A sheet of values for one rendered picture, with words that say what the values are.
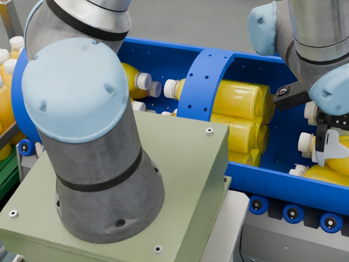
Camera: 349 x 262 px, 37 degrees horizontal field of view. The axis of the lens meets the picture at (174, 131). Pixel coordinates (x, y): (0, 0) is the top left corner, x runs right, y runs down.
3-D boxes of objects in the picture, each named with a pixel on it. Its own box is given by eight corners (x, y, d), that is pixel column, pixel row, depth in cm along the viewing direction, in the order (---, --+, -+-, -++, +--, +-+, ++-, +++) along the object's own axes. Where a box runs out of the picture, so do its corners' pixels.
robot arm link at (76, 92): (54, 197, 62) (16, 113, 53) (44, 125, 72) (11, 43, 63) (151, 169, 64) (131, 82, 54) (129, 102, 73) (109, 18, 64)
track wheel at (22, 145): (32, 140, 130) (37, 140, 132) (17, 136, 132) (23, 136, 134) (29, 158, 130) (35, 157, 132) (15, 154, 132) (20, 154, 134)
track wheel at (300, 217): (305, 205, 105) (307, 204, 107) (283, 200, 107) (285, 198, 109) (301, 227, 105) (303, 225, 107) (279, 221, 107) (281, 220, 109)
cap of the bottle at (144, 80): (144, 89, 125) (150, 90, 124) (136, 88, 121) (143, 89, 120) (146, 73, 124) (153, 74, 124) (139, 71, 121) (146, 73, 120)
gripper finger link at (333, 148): (345, 180, 95) (352, 135, 90) (311, 173, 97) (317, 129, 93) (347, 171, 97) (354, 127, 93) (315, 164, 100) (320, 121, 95)
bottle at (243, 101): (265, 94, 109) (183, 81, 116) (259, 79, 103) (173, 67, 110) (256, 126, 107) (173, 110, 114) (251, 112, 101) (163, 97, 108)
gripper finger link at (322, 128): (322, 156, 93) (327, 112, 89) (313, 154, 94) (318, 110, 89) (326, 143, 97) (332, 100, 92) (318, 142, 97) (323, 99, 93)
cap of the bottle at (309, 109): (312, 113, 105) (303, 111, 106) (312, 122, 109) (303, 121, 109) (316, 96, 107) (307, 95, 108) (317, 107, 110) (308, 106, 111)
